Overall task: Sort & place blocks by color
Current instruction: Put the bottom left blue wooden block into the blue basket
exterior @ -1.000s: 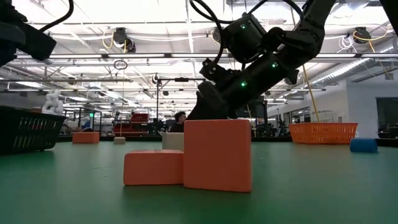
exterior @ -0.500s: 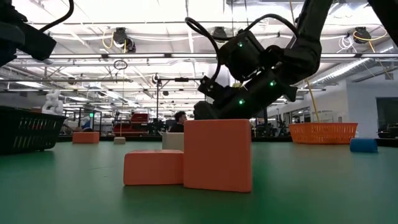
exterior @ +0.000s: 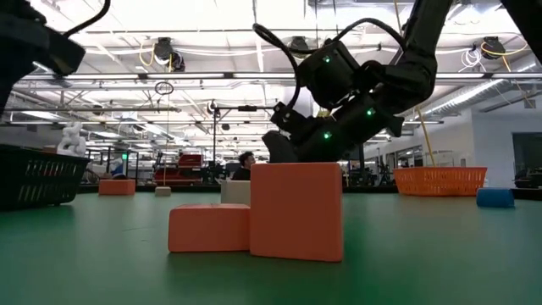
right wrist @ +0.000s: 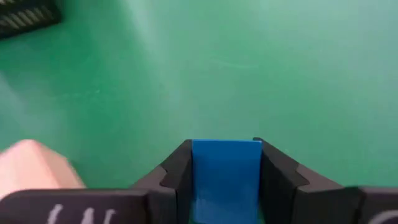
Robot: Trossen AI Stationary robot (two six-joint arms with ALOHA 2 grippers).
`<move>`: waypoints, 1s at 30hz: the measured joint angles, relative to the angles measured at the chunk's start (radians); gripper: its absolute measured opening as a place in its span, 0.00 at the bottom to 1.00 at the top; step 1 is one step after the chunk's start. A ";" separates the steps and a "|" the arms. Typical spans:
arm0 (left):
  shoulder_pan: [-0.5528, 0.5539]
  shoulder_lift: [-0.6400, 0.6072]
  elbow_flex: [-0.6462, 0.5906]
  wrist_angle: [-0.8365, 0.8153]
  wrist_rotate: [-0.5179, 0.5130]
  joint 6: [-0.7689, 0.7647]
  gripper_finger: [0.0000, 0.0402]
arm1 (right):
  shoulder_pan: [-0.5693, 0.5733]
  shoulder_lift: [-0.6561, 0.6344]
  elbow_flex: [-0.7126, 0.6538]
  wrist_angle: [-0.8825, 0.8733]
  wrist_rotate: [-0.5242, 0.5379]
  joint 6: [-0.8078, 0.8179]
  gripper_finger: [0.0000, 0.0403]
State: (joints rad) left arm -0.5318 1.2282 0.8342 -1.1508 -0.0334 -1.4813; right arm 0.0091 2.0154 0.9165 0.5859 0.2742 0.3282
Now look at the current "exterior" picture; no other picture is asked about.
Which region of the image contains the yellow hanging rope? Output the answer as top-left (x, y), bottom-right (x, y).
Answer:
top-left (393, 0), bottom-right (437, 167)

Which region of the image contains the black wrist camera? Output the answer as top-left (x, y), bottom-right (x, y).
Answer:
top-left (41, 29), bottom-right (86, 77)
top-left (270, 101), bottom-right (317, 137)

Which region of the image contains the blue foam block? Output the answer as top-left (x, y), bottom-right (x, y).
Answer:
top-left (476, 187), bottom-right (516, 208)

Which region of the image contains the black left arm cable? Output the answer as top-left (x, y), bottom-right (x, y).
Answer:
top-left (62, 0), bottom-right (112, 39)

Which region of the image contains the person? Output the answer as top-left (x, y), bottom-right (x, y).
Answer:
top-left (230, 151), bottom-right (257, 181)

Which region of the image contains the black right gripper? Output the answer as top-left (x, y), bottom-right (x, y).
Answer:
top-left (262, 99), bottom-right (405, 164)

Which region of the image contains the low orange foam block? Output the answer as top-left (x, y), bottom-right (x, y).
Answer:
top-left (167, 203), bottom-right (252, 254)

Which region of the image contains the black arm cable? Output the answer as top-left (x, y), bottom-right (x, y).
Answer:
top-left (62, 0), bottom-right (112, 39)
top-left (252, 17), bottom-right (407, 111)

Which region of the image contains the red tool cart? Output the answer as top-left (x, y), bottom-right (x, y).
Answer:
top-left (152, 153), bottom-right (204, 186)

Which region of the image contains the orange plastic basket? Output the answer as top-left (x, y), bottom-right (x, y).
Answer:
top-left (392, 166), bottom-right (489, 197)

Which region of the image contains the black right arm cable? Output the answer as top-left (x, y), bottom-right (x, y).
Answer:
top-left (252, 17), bottom-right (407, 111)

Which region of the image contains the beige cube foam block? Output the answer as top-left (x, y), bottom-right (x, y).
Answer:
top-left (220, 180), bottom-right (252, 208)

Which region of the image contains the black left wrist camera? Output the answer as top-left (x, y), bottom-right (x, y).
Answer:
top-left (41, 29), bottom-right (86, 77)

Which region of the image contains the silver ceiling duct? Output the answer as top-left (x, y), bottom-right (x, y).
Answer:
top-left (423, 63), bottom-right (542, 118)

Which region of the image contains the black plastic basket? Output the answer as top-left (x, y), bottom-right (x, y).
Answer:
top-left (0, 143), bottom-right (91, 212)

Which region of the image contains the coiled black cable loop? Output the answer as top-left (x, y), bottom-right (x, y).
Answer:
top-left (154, 80), bottom-right (175, 97)

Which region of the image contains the tall orange foam block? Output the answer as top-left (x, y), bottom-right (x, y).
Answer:
top-left (249, 162), bottom-right (344, 263)

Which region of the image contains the long ceiling light strip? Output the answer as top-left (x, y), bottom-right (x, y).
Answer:
top-left (20, 72), bottom-right (542, 80)

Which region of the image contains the black ceiling cable reel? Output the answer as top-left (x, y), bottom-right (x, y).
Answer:
top-left (152, 36), bottom-right (186, 73)
top-left (289, 36), bottom-right (311, 56)
top-left (480, 36), bottom-right (506, 60)

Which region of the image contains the white knobbly object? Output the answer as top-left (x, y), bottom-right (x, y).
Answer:
top-left (57, 122), bottom-right (88, 158)

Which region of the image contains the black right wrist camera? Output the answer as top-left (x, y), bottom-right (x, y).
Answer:
top-left (270, 101), bottom-right (317, 137)

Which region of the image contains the black metal gantry frame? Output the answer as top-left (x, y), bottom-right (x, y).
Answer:
top-left (213, 105), bottom-right (279, 179)

